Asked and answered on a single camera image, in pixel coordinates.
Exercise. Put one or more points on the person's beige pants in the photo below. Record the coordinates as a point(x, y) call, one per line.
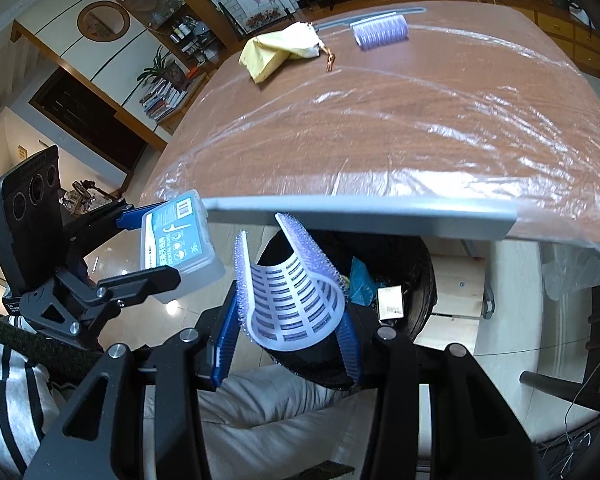
point(280, 410)

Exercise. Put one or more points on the striped black white shirt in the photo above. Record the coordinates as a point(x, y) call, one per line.
point(10, 410)

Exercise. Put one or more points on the clear plastic table cover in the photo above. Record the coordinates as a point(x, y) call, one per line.
point(380, 125)

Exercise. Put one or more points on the wooden drawer cabinet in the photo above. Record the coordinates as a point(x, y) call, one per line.
point(565, 30)

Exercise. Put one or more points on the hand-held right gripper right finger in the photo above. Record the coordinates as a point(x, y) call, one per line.
point(351, 355)

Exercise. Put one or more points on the light wooden box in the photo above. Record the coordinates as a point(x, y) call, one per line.
point(455, 285)

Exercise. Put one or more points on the blue plastic bag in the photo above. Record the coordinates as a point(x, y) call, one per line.
point(362, 280)

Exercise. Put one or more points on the green potted plant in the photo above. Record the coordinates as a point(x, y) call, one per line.
point(157, 67)

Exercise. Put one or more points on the black trash bin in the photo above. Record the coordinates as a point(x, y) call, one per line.
point(410, 270)

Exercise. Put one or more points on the purple white hair roller sheet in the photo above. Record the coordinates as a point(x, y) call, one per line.
point(290, 320)

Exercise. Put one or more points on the clear plastic floss box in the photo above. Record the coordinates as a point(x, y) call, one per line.
point(180, 245)

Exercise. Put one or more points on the stack of books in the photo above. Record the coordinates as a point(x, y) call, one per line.
point(162, 100)

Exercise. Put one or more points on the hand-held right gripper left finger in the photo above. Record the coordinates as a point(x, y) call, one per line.
point(226, 345)

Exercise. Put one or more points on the round wooden wall decor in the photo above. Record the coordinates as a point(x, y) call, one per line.
point(102, 20)

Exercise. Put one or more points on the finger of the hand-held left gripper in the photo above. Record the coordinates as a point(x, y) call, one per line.
point(140, 280)
point(100, 225)

